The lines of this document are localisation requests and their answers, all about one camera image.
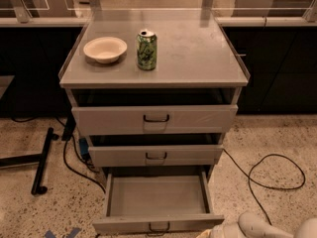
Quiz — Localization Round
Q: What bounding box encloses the grey middle drawer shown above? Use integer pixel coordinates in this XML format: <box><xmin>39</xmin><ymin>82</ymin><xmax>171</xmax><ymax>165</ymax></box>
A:
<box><xmin>88</xmin><ymin>145</ymin><xmax>223</xmax><ymax>167</ymax></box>

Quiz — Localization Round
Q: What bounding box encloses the black metal stand base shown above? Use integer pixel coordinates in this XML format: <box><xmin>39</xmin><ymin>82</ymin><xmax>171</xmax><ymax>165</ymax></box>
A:
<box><xmin>0</xmin><ymin>127</ymin><xmax>58</xmax><ymax>195</ymax></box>

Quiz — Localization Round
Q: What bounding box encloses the green soda can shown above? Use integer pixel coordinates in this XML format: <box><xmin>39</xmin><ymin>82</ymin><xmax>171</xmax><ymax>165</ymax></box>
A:
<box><xmin>136</xmin><ymin>29</ymin><xmax>158</xmax><ymax>70</ymax></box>

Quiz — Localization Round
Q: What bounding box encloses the black cable on left floor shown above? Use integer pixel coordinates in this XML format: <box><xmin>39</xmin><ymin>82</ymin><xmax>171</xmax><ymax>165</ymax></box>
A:
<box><xmin>10</xmin><ymin>116</ymin><xmax>107</xmax><ymax>194</ymax></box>

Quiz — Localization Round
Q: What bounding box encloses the grey top drawer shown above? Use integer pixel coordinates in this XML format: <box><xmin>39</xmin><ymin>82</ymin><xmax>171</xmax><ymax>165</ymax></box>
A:
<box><xmin>72</xmin><ymin>105</ymin><xmax>238</xmax><ymax>136</ymax></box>

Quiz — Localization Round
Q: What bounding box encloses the blue power box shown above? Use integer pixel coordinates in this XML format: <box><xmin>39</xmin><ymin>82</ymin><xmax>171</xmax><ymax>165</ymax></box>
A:
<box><xmin>78</xmin><ymin>138</ymin><xmax>89</xmax><ymax>156</ymax></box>

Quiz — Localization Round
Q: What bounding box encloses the grey drawer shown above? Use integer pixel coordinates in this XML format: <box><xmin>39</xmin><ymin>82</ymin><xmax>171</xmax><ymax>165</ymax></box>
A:
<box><xmin>93</xmin><ymin>166</ymin><xmax>224</xmax><ymax>235</ymax></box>
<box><xmin>72</xmin><ymin>105</ymin><xmax>238</xmax><ymax>136</ymax></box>
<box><xmin>88</xmin><ymin>145</ymin><xmax>223</xmax><ymax>167</ymax></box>

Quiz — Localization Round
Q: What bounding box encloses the white paper bowl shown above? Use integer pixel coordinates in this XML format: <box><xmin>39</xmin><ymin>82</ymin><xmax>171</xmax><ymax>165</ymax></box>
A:
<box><xmin>83</xmin><ymin>37</ymin><xmax>127</xmax><ymax>64</ymax></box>

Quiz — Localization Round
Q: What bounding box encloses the grey bottom drawer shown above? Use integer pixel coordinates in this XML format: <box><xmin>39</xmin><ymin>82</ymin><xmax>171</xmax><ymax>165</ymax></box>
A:
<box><xmin>93</xmin><ymin>166</ymin><xmax>224</xmax><ymax>235</ymax></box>

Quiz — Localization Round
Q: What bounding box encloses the black cable on floor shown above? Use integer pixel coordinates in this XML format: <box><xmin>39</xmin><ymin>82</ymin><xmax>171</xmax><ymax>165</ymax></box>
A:
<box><xmin>223</xmin><ymin>148</ymin><xmax>306</xmax><ymax>226</ymax></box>
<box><xmin>10</xmin><ymin>116</ymin><xmax>107</xmax><ymax>194</ymax></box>

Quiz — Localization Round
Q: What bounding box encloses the black cable on right floor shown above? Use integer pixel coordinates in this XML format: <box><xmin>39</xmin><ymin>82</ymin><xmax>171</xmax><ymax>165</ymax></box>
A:
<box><xmin>223</xmin><ymin>148</ymin><xmax>306</xmax><ymax>226</ymax></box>

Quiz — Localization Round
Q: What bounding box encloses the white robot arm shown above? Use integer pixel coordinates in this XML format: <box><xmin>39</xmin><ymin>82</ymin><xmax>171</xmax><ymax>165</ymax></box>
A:
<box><xmin>196</xmin><ymin>211</ymin><xmax>317</xmax><ymax>238</ymax></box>

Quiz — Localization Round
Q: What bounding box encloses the grey drawer cabinet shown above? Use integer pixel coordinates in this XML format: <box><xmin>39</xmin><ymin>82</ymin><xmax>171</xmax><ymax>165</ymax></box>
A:
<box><xmin>57</xmin><ymin>9</ymin><xmax>251</xmax><ymax>182</ymax></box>

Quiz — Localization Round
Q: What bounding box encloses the blue tape cross marker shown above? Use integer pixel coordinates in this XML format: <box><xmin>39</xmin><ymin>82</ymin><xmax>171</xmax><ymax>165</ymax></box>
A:
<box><xmin>44</xmin><ymin>227</ymin><xmax>81</xmax><ymax>238</ymax></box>

